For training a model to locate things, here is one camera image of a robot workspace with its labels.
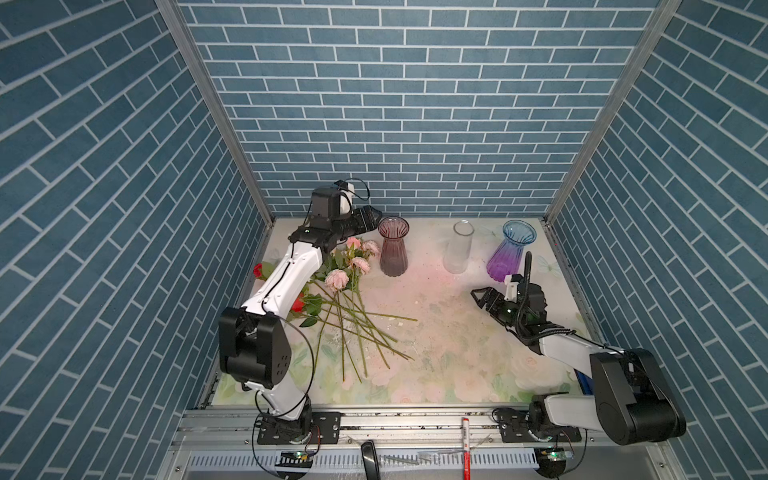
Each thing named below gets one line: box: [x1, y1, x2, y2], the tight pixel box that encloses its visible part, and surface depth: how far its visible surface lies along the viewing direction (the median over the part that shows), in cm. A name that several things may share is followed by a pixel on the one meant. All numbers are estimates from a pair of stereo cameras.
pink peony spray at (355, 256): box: [336, 236, 381, 277], surface depth 104 cm
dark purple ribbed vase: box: [377, 216, 410, 277], surface depth 96 cm
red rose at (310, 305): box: [286, 286, 335, 327], surface depth 94 cm
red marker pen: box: [462, 417, 471, 480], surface depth 72 cm
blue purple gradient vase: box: [486, 220, 537, 282], surface depth 93 cm
